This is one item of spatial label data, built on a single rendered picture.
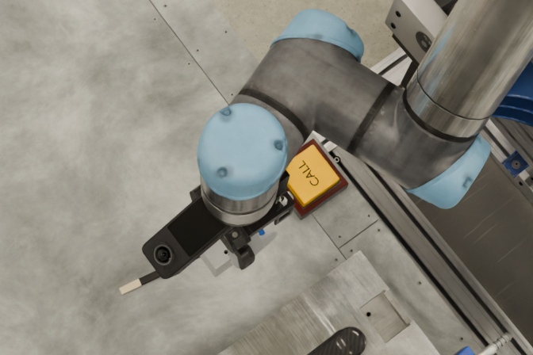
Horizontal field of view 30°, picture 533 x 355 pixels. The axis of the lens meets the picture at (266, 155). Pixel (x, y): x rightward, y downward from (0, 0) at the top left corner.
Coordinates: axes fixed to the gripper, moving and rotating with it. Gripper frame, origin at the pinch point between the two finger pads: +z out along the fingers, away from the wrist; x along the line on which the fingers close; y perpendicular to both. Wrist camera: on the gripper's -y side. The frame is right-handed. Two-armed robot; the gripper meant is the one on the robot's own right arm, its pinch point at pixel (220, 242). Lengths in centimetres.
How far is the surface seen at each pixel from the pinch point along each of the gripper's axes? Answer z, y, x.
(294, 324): 6.4, 2.2, -12.6
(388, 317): 8.7, 12.5, -18.6
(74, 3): 15.0, 5.1, 42.5
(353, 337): 6.4, 7.0, -18.1
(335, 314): 6.0, 6.9, -14.5
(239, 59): 15.1, 19.4, 22.2
